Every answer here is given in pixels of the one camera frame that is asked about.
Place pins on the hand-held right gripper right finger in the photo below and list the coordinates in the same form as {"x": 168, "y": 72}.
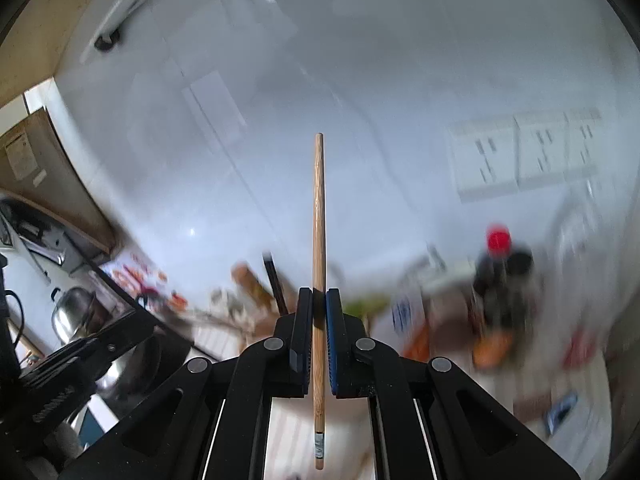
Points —
{"x": 333, "y": 342}

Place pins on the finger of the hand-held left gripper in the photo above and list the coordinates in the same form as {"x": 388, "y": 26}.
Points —
{"x": 95, "y": 331}
{"x": 75, "y": 364}

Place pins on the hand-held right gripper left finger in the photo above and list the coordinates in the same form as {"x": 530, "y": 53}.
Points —
{"x": 301, "y": 332}

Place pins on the dark brown chopstick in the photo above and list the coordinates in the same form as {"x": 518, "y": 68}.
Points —
{"x": 274, "y": 282}

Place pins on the light chopstick with grey band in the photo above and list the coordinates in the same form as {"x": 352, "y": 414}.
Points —
{"x": 318, "y": 210}

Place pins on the steel steamer pot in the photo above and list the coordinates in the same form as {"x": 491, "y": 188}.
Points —
{"x": 72, "y": 310}

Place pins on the steel wok with lid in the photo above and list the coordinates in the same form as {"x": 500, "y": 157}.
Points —
{"x": 117, "y": 377}

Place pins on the blue cabinet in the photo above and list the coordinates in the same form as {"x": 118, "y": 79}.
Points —
{"x": 95, "y": 420}

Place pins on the amber glass bottle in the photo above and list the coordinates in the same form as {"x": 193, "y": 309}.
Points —
{"x": 247, "y": 277}

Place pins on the orange seasoning packet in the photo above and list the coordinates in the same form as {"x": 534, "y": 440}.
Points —
{"x": 420, "y": 344}

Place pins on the black range hood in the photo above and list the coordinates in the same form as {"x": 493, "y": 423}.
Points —
{"x": 45, "y": 247}

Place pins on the dark soy sauce bottle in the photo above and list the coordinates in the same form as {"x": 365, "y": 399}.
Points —
{"x": 505, "y": 305}

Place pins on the red capped bottle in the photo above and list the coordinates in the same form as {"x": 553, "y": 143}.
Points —
{"x": 499, "y": 239}

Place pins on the blue smartphone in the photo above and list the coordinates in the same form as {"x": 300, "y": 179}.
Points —
{"x": 562, "y": 407}

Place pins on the red tomato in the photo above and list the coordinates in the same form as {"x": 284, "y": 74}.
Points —
{"x": 580, "y": 350}

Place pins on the white pipe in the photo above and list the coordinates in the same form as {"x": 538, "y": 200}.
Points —
{"x": 132, "y": 2}

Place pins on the colourful wall stickers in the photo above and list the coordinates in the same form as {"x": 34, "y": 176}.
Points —
{"x": 140, "y": 272}

